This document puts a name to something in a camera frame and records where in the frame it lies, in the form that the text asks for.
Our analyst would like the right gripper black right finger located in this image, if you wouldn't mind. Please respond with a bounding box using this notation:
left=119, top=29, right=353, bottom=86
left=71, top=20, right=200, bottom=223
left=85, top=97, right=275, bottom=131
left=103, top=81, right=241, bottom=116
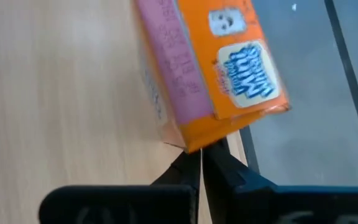
left=202, top=138, right=358, bottom=224

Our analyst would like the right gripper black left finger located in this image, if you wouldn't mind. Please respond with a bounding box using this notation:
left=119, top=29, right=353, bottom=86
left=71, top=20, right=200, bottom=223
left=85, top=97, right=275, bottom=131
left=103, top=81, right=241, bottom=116
left=38, top=149, right=202, bottom=224

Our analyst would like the orange cereal box pink side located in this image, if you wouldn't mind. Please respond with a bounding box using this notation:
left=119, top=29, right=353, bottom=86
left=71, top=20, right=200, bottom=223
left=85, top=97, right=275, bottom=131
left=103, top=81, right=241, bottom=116
left=134, top=0, right=291, bottom=155

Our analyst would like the black aluminium table frame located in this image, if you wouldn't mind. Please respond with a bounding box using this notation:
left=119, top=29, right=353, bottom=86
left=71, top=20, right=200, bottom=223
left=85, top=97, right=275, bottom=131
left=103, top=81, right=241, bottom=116
left=239, top=126, right=260, bottom=175

